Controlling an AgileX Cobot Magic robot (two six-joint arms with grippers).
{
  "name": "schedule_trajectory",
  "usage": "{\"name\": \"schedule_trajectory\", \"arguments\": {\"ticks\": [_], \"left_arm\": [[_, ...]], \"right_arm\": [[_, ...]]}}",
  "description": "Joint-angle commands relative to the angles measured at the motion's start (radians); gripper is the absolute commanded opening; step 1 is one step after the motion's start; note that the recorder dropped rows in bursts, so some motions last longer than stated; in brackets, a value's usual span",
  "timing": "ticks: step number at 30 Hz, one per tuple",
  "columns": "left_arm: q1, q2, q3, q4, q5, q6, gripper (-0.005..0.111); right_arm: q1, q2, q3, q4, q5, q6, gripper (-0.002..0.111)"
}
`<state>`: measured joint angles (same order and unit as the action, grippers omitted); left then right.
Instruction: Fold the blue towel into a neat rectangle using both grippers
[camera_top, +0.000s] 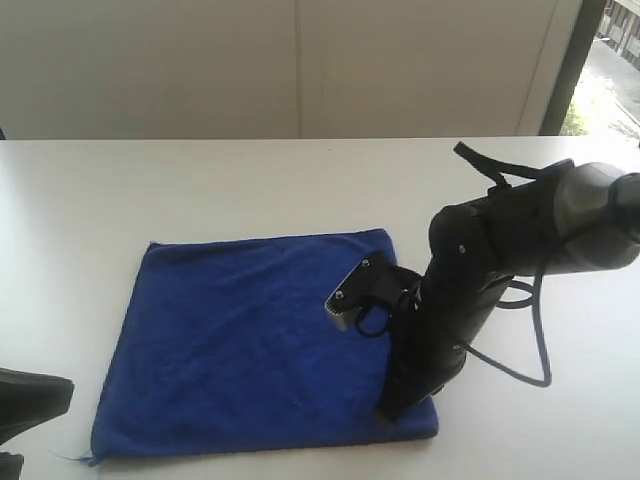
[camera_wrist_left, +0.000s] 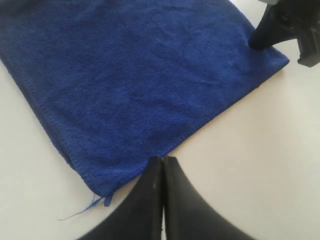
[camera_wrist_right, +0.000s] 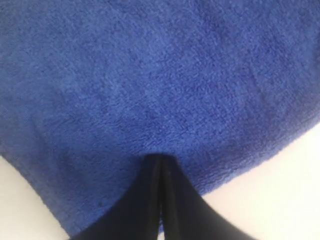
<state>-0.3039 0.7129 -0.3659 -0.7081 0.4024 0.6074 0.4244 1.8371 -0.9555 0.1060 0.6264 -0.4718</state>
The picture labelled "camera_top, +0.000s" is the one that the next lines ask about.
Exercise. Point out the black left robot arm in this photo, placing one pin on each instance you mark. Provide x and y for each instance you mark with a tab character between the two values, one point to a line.
30	399

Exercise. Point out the green tree outside window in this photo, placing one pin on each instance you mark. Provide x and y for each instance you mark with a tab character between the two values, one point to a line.
576	121

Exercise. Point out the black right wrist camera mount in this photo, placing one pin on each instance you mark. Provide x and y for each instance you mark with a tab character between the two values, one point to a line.
374	282

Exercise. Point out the dark window frame post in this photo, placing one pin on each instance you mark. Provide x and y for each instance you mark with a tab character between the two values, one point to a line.
587	21

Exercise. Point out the blue microfibre towel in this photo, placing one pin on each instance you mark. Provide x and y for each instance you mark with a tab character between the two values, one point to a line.
225	347

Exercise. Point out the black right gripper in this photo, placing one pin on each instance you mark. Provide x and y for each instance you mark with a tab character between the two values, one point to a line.
455	300

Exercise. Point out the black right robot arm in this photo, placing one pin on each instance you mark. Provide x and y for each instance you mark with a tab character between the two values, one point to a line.
571	219

